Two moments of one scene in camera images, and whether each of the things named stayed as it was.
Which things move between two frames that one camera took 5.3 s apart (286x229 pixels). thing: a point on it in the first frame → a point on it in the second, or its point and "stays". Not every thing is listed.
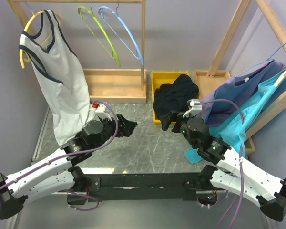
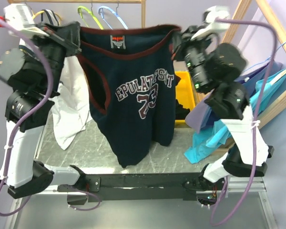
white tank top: x=63 y=78 stays
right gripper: x=173 y=117 → x=182 y=41
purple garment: x=222 y=101 stays
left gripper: x=124 y=130 → x=66 y=36
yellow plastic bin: x=158 y=78 → x=184 y=92
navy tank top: x=175 y=96 → x=131 y=78
